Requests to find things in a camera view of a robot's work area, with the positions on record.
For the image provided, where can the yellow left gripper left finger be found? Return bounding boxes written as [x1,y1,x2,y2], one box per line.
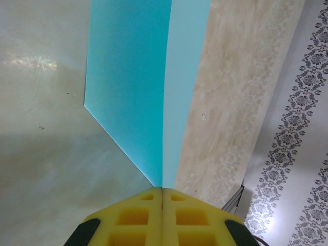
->
[68,187,163,246]

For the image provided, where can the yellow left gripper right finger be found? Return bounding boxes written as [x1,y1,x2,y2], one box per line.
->
[162,188,260,246]

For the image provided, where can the teal paper sheet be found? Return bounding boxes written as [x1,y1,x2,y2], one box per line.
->
[84,0,212,195]

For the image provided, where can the aluminium frame post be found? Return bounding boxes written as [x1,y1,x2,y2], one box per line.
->
[222,184,245,214]

